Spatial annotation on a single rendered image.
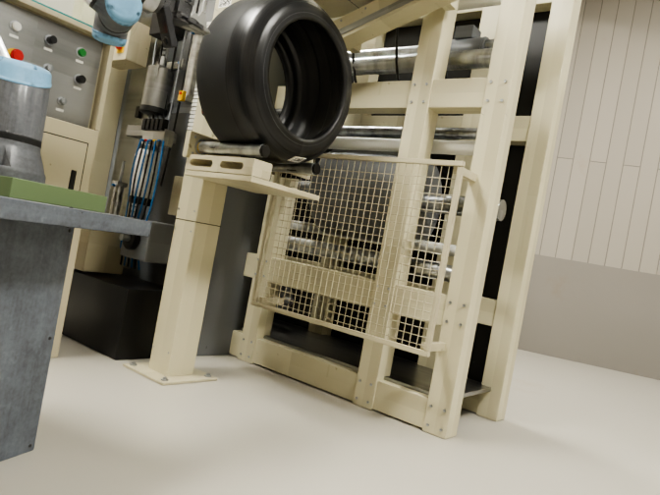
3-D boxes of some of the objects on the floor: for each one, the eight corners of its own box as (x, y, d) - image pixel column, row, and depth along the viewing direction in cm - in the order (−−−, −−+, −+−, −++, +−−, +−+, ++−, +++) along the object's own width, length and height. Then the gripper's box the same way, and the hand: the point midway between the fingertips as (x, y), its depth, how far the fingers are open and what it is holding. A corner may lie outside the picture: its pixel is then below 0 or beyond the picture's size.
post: (145, 369, 229) (259, -244, 229) (173, 367, 239) (281, -219, 239) (165, 379, 221) (283, -257, 221) (192, 376, 231) (304, -231, 231)
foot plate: (122, 365, 228) (123, 360, 228) (177, 362, 249) (178, 357, 249) (162, 385, 211) (163, 379, 211) (217, 380, 233) (218, 374, 233)
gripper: (166, -21, 164) (222, 12, 180) (147, -16, 169) (203, 15, 186) (160, 9, 164) (217, 38, 181) (142, 13, 169) (198, 41, 186)
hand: (205, 33), depth 182 cm, fingers closed
